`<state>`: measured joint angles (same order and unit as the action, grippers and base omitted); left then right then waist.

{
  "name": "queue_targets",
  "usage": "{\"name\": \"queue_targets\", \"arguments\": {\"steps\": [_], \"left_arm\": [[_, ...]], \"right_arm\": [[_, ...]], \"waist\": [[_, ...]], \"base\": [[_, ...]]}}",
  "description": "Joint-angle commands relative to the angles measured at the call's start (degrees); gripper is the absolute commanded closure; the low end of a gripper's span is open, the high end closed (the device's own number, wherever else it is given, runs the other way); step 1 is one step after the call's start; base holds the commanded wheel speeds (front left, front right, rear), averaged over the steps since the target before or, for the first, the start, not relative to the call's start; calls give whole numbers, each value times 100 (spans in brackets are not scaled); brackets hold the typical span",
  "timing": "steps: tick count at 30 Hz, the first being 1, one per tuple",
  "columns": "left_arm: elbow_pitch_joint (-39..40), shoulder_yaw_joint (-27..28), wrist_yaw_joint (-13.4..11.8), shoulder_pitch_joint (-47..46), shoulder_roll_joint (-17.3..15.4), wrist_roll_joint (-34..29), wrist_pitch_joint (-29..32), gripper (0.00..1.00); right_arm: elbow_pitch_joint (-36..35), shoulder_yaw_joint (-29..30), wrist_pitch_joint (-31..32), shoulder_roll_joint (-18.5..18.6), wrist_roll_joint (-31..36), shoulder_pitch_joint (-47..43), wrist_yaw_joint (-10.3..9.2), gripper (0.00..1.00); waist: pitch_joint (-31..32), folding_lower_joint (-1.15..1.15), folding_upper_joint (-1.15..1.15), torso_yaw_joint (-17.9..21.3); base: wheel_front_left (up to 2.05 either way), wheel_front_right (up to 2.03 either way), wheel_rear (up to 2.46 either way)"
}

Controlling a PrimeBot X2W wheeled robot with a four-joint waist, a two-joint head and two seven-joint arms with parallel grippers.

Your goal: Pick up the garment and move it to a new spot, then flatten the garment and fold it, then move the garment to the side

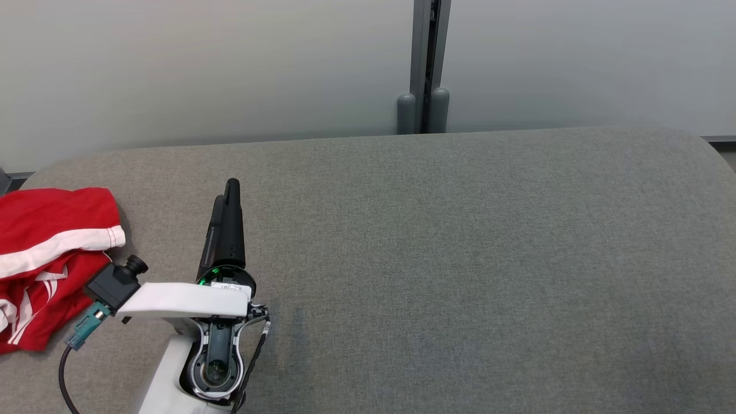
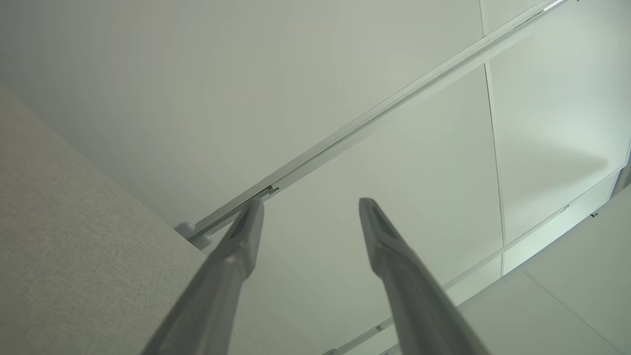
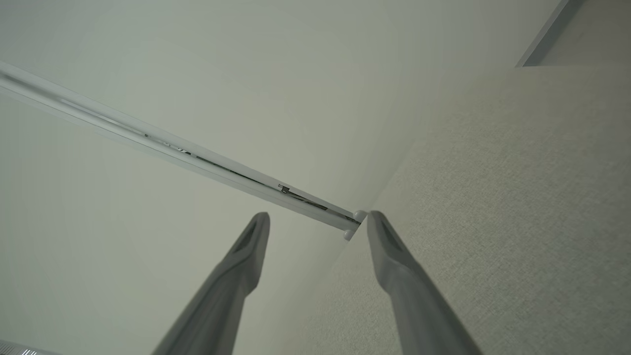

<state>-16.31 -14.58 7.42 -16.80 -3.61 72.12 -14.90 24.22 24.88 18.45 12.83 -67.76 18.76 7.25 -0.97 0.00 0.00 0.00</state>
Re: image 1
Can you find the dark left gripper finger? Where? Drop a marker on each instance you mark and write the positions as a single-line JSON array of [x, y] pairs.
[[211, 241], [233, 230]]

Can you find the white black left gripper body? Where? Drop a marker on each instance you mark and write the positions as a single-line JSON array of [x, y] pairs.
[[184, 299]]

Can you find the red basketball jersey with lettering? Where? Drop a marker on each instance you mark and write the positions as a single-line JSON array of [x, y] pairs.
[[34, 310]]

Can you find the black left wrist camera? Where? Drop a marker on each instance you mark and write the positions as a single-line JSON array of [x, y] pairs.
[[112, 284]]

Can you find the teal left camera connector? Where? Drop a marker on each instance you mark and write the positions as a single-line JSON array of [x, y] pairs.
[[86, 328]]

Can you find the grey cylindrical post cap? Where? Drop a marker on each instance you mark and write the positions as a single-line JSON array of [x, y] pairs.
[[406, 115], [440, 112]]

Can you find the grey window frame post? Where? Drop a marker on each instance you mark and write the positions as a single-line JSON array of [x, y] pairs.
[[422, 46]]

